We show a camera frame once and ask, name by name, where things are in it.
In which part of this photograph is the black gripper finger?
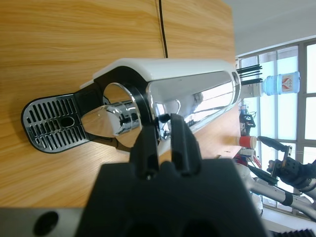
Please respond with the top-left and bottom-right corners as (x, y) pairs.
(247, 164), (279, 186)
(129, 119), (160, 180)
(170, 113), (202, 177)
(258, 136), (294, 153)

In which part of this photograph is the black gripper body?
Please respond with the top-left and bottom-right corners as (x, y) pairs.
(268, 147), (316, 191)

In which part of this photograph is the white capsule coffee machine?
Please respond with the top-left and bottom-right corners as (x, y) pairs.
(21, 58), (242, 155)

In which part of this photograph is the robot arm grey base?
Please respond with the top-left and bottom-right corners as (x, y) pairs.
(248, 172), (316, 219)

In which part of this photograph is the red and white paper cup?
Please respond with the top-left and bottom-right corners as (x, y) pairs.
(237, 135), (258, 149)

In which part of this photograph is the white framed window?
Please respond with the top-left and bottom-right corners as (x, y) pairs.
(236, 37), (316, 215)

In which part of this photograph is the blue water dispenser jug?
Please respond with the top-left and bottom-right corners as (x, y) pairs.
(263, 71), (301, 96)

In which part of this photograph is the black capsule holder with rods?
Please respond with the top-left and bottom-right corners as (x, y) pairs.
(236, 64), (263, 86)

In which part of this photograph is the black machine power cord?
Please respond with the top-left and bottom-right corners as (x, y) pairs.
(158, 0), (169, 59)

